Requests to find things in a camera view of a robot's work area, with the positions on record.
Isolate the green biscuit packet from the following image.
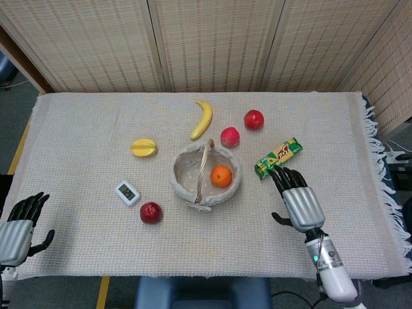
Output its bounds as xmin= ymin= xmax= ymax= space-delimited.
xmin=254 ymin=136 xmax=303 ymax=180

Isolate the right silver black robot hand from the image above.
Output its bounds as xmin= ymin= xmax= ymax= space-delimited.
xmin=267 ymin=165 xmax=325 ymax=233

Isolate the dark red apple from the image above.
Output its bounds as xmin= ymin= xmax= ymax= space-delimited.
xmin=139 ymin=201 xmax=164 ymax=225

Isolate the grey woven basket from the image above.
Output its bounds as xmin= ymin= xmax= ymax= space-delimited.
xmin=169 ymin=138 xmax=241 ymax=212

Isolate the blue chair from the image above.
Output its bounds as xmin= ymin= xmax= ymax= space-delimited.
xmin=0 ymin=51 xmax=19 ymax=89

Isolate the woven folding screen panel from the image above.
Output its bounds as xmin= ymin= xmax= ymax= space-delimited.
xmin=0 ymin=0 xmax=168 ymax=94
xmin=337 ymin=0 xmax=412 ymax=136
xmin=263 ymin=0 xmax=406 ymax=94
xmin=147 ymin=0 xmax=287 ymax=93

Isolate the yellow banana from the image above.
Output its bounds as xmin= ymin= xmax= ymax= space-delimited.
xmin=190 ymin=100 xmax=214 ymax=141

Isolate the thin robot wrist cable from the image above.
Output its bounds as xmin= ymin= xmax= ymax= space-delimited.
xmin=314 ymin=230 xmax=326 ymax=290

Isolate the pink red apple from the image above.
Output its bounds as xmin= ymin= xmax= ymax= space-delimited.
xmin=220 ymin=126 xmax=241 ymax=148

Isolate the orange fruit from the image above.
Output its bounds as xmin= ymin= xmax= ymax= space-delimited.
xmin=210 ymin=165 xmax=233 ymax=188

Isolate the small white digital timer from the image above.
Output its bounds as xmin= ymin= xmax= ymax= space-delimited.
xmin=115 ymin=180 xmax=142 ymax=207

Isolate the black box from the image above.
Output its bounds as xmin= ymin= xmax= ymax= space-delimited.
xmin=0 ymin=173 xmax=10 ymax=213

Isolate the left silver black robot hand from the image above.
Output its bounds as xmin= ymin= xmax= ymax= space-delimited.
xmin=0 ymin=192 xmax=55 ymax=267

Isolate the brown wooden board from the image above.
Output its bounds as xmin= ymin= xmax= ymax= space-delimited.
xmin=0 ymin=25 xmax=54 ymax=96

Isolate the glossy bright red apple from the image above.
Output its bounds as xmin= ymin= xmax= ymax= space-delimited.
xmin=243 ymin=109 xmax=265 ymax=131

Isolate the yellow starfruit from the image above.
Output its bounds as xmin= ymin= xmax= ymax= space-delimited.
xmin=130 ymin=138 xmax=158 ymax=158

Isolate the white woven tablecloth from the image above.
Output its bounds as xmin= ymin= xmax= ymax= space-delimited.
xmin=0 ymin=91 xmax=412 ymax=281

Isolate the black floor cable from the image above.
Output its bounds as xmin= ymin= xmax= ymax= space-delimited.
xmin=270 ymin=289 xmax=323 ymax=309

